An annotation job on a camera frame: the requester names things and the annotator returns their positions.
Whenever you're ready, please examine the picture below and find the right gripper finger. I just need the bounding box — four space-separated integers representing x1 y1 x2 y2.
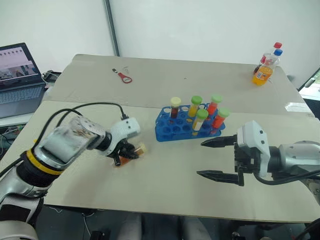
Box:
200 134 238 149
196 169 245 188

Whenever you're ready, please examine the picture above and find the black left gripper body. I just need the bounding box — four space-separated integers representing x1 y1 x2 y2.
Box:
112 140 129 166

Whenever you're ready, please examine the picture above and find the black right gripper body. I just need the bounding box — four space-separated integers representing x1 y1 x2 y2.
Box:
233 141 262 176

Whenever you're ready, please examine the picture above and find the orange test tube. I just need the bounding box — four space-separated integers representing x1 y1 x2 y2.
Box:
113 142 148 168

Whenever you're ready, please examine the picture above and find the blue test tube rack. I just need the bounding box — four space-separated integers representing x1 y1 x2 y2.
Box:
154 102 227 143

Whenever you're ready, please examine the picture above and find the orange-red tube, green cap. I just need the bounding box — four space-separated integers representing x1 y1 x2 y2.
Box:
211 107 231 129
206 94 224 116

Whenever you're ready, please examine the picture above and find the pale yellow tube, green cap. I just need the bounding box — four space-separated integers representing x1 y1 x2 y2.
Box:
192 109 209 131

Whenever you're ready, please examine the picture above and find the dark red tube, yellow cap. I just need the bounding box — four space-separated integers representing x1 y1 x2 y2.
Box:
169 96 183 120

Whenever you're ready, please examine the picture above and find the red bottle opener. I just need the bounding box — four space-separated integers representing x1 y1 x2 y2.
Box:
117 71 133 84

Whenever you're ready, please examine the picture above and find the clear tape patch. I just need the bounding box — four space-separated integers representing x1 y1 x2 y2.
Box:
284 101 311 114

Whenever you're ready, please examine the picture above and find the orange soda bottle, blue cap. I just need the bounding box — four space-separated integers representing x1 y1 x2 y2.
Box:
251 48 284 87

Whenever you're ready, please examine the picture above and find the white and green machine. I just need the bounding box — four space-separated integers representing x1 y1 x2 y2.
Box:
297 65 320 101

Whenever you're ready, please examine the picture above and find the cola bottle, red cap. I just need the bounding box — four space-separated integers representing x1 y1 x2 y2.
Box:
253 41 284 73

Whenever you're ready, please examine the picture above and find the grey open laptop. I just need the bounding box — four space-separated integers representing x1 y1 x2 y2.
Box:
0 42 47 120

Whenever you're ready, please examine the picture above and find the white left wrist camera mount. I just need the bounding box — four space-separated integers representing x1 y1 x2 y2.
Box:
106 117 141 158

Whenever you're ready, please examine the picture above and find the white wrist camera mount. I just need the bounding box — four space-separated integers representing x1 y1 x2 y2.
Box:
106 117 141 158
236 119 272 179

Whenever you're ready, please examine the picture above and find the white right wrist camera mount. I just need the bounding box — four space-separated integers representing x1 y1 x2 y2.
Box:
236 119 272 179

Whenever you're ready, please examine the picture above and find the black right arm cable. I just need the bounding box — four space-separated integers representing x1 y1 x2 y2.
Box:
252 169 320 187

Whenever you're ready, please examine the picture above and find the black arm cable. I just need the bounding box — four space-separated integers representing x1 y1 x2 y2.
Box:
0 101 129 176
252 169 320 187

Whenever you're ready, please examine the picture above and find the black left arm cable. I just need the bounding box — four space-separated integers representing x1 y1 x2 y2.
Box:
0 101 129 176

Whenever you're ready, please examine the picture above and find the black device with white cable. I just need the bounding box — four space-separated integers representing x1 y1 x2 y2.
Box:
41 70 62 89

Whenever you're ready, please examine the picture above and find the tangle of cables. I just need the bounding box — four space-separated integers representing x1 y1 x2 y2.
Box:
0 124 25 153

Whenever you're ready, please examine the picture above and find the grey vertical wall pole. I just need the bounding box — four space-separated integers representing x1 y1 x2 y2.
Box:
103 0 121 57

